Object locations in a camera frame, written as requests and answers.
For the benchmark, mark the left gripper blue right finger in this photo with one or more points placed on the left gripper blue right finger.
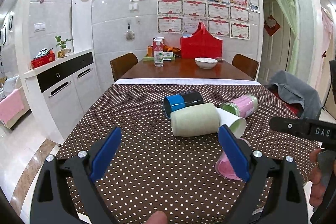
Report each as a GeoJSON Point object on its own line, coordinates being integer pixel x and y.
{"type": "Point", "coordinates": [273, 190]}

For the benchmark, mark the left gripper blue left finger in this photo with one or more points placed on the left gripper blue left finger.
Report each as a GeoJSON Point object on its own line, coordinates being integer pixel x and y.
{"type": "Point", "coordinates": [52, 201]}

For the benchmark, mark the pink plastic cup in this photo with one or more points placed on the pink plastic cup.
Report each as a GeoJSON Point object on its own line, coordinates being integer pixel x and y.
{"type": "Point", "coordinates": [225, 166]}

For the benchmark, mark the white paper cup green inside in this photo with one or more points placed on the white paper cup green inside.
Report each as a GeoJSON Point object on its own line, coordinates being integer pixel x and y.
{"type": "Point", "coordinates": [236, 124]}

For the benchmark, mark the pale green cup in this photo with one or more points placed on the pale green cup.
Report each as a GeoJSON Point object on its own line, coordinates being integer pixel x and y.
{"type": "Point", "coordinates": [195, 120]}

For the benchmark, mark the black blue cup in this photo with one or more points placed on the black blue cup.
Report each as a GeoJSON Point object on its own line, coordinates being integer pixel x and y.
{"type": "Point", "coordinates": [180, 101]}

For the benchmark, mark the person's right hand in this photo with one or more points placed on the person's right hand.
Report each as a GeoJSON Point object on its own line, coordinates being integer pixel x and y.
{"type": "Point", "coordinates": [317, 189]}

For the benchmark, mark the person's left hand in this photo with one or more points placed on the person's left hand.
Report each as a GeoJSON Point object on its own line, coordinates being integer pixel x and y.
{"type": "Point", "coordinates": [158, 217]}

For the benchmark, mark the red garment on chair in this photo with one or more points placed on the red garment on chair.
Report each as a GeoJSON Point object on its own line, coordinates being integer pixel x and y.
{"type": "Point", "coordinates": [294, 107]}

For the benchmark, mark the grey jacket on chair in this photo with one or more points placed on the grey jacket on chair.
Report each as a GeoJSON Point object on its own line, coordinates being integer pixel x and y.
{"type": "Point", "coordinates": [294, 91]}

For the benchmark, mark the brown polka dot tablecloth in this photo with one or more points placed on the brown polka dot tablecloth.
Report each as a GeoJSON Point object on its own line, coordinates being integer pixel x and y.
{"type": "Point", "coordinates": [154, 170]}

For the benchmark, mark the right wooden chair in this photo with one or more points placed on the right wooden chair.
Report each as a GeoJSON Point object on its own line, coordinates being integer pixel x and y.
{"type": "Point", "coordinates": [245, 64]}

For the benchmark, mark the wooden chair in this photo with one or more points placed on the wooden chair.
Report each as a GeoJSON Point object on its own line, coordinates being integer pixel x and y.
{"type": "Point", "coordinates": [122, 64]}
{"type": "Point", "coordinates": [245, 64]}

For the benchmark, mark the white black sideboard cabinet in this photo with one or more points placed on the white black sideboard cabinet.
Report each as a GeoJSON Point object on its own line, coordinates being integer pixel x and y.
{"type": "Point", "coordinates": [61, 92]}

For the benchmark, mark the pink towel on sofa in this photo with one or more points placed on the pink towel on sofa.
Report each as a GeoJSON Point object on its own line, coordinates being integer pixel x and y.
{"type": "Point", "coordinates": [12, 108]}

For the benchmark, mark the red diamond door decoration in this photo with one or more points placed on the red diamond door decoration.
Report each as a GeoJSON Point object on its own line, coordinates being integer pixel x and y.
{"type": "Point", "coordinates": [271, 25]}

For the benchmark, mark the red tray on cabinet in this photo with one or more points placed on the red tray on cabinet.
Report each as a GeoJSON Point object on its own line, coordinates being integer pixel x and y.
{"type": "Point", "coordinates": [48, 58]}

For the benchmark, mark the white ceramic bowl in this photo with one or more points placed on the white ceramic bowl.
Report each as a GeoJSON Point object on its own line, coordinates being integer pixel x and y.
{"type": "Point", "coordinates": [205, 63]}

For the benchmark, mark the left wooden chair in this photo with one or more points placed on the left wooden chair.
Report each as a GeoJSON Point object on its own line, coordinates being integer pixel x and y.
{"type": "Point", "coordinates": [122, 64]}

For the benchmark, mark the small potted plant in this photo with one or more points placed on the small potted plant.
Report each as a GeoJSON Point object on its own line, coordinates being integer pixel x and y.
{"type": "Point", "coordinates": [64, 50]}

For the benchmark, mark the green door curtain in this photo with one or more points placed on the green door curtain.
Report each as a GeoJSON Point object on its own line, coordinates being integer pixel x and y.
{"type": "Point", "coordinates": [290, 10]}

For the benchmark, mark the red basket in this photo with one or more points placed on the red basket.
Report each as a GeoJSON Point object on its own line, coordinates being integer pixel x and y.
{"type": "Point", "coordinates": [201, 44]}

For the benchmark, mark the spray bottle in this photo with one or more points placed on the spray bottle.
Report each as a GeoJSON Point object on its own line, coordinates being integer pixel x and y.
{"type": "Point", "coordinates": [157, 50]}

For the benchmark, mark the hanging round brush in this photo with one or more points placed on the hanging round brush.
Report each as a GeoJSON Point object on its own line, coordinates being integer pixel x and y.
{"type": "Point", "coordinates": [129, 35]}

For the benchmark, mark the green tray on table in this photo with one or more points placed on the green tray on table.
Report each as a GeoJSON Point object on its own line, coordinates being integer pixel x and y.
{"type": "Point", "coordinates": [166, 56]}

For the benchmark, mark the wall light switch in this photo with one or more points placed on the wall light switch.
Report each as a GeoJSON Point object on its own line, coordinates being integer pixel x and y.
{"type": "Point", "coordinates": [39, 27]}

